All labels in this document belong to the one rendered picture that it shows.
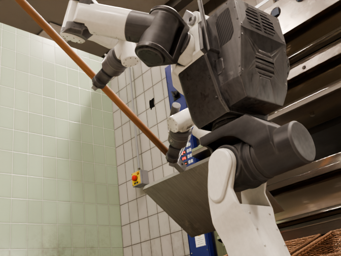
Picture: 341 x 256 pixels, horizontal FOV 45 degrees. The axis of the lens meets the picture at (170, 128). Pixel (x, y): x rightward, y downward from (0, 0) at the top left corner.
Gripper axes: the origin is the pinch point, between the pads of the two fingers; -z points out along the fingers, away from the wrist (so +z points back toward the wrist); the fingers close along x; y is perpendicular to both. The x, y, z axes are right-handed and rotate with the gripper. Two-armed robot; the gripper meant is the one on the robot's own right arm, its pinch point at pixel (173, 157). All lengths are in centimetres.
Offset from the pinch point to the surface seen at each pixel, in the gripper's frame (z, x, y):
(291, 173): -15, 33, -53
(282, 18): 29, 98, -22
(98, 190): -111, 45, 55
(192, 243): -78, 15, -20
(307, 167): -7, 33, -58
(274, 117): 6, 43, -35
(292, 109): 14, 43, -41
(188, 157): -54, 54, 1
